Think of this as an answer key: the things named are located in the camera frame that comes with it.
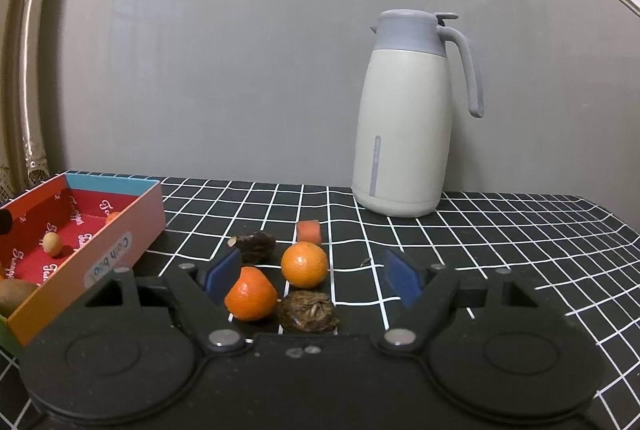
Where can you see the dark brown chestnut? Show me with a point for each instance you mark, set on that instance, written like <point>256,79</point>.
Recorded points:
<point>256,246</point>

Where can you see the black white checked tablecloth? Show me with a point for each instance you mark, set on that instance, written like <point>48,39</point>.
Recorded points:
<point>500,250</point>

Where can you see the small tan longan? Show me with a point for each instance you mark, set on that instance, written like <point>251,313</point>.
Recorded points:
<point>51,244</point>

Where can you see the beige satin curtain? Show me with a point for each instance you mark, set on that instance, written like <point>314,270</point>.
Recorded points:
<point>25,60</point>

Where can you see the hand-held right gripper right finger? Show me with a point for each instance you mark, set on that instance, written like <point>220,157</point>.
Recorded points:
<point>402,280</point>

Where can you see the small orange mandarin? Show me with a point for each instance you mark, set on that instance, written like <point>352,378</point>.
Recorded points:
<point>250,295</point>
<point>304,264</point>

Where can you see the white grey thermos jug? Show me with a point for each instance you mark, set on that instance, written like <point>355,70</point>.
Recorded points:
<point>400,125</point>

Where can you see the orange carrot piece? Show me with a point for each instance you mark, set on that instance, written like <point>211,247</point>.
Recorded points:
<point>308,231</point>
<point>114,216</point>

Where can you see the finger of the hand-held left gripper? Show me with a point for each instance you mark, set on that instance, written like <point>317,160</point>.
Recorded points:
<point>4,223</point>

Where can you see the colourful cardboard box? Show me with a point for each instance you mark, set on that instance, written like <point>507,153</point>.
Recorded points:
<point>120,235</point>

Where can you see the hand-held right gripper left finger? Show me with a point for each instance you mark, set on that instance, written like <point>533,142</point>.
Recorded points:
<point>222,277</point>

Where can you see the wrinkled brown walnut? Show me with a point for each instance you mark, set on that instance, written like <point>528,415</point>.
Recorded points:
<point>306,311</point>

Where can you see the brown kiwi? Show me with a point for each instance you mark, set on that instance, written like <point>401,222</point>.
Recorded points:
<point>15,296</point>

